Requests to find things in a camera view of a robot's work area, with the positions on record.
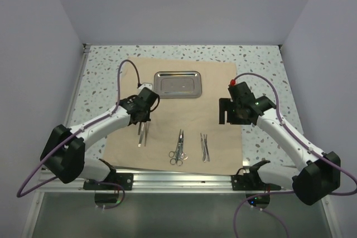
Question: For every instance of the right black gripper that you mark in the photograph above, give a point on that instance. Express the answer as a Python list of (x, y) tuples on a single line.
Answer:
[(223, 105)]

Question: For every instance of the steel forceps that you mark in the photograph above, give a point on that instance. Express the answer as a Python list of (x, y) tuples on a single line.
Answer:
[(146, 129), (139, 131)]

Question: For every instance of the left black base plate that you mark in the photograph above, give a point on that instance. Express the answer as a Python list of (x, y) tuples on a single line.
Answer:
[(125, 180)]

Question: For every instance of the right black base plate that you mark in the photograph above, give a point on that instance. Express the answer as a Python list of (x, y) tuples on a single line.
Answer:
[(250, 182)]

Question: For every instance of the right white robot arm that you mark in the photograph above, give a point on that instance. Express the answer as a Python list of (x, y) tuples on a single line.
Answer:
[(315, 173)]

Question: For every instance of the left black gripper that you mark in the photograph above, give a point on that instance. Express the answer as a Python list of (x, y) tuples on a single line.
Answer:
[(147, 117)]

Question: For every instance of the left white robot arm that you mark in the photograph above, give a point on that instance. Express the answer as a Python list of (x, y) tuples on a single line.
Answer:
[(65, 151)]

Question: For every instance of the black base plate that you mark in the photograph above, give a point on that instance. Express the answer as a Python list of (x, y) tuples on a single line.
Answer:
[(250, 182), (125, 180)]

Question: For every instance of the steel scissors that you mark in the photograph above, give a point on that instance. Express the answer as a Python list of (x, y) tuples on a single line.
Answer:
[(182, 144)]

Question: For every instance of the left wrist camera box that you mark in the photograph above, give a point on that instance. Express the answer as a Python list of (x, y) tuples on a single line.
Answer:
[(147, 85)]

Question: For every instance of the steel hemostat clamp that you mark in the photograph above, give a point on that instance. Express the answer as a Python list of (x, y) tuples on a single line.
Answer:
[(175, 155)]

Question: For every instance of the steel instrument tray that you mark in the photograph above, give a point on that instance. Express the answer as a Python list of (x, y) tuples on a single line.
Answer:
[(177, 84)]

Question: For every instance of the thin steel probe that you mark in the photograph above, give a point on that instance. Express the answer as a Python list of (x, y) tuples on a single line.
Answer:
[(143, 130)]

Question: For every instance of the steel scalpel handle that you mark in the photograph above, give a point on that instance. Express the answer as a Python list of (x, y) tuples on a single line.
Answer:
[(203, 147)]

